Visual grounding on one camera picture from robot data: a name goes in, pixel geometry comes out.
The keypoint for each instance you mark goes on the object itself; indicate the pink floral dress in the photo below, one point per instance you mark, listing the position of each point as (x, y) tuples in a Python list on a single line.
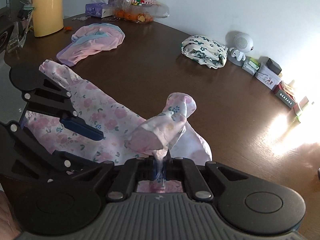
[(126, 134)]

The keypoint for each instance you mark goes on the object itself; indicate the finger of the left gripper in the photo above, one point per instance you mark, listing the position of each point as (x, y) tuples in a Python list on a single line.
[(78, 125), (23, 156)]

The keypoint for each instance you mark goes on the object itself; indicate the clear drinking glass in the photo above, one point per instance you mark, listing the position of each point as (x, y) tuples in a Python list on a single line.
[(17, 39)]

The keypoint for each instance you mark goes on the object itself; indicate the pink and blue garment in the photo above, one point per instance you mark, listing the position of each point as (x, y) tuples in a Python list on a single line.
[(90, 40)]

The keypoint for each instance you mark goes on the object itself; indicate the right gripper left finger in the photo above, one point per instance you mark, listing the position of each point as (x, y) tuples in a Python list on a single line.
[(149, 169)]

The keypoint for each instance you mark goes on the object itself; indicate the white printed small box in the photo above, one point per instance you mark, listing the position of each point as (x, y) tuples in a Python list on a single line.
[(267, 76)]

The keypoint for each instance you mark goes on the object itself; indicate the white blue patterned folded cloth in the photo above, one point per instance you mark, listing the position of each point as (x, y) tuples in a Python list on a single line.
[(204, 51)]

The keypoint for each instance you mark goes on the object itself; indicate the plastic bag with oranges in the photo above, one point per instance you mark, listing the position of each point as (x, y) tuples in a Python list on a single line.
[(140, 11)]

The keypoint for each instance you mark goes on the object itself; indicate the purple tissue pack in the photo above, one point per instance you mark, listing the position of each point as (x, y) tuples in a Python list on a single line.
[(99, 9)]

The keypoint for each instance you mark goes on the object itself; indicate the small black box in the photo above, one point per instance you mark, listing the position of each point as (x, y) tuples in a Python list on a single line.
[(273, 66)]

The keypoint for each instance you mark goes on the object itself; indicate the green white small box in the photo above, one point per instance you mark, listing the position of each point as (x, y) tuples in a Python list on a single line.
[(251, 65)]

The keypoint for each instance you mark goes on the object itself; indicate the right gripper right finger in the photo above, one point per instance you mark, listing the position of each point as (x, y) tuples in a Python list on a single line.
[(168, 170)]

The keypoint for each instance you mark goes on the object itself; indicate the yellow thermos jug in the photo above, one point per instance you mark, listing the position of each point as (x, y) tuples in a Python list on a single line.
[(47, 17)]

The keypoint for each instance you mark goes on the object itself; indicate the red brown small box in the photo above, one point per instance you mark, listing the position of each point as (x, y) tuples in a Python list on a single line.
[(284, 96)]

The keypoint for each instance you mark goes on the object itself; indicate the white robot figurine speaker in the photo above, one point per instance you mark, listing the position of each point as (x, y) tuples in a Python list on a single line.
[(242, 44)]

